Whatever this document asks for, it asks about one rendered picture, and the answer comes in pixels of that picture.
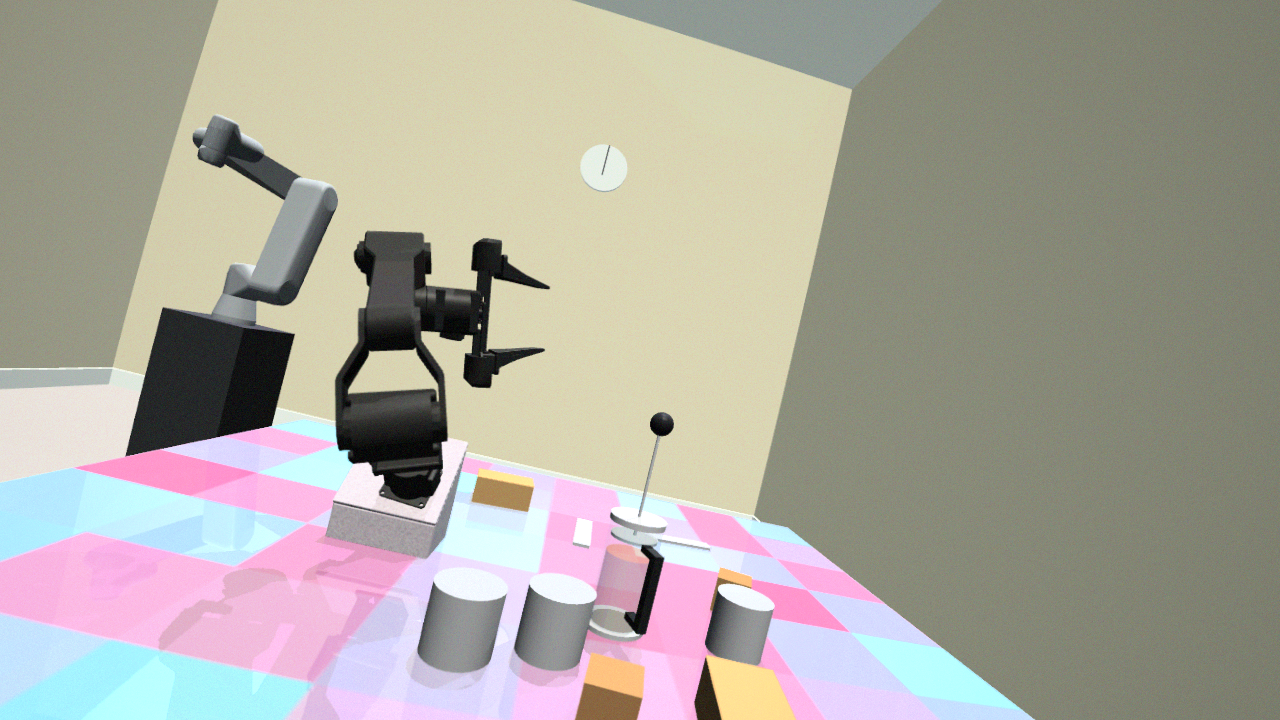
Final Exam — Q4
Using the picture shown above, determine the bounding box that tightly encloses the orange cube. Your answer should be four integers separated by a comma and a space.
575, 653, 645, 720
710, 568, 753, 611

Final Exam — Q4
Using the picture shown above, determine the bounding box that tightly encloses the glass french press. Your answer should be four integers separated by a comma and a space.
588, 413, 675, 642

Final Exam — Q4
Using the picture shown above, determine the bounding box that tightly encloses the pale yellow block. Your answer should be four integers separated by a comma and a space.
472, 468, 535, 512
694, 656, 796, 720

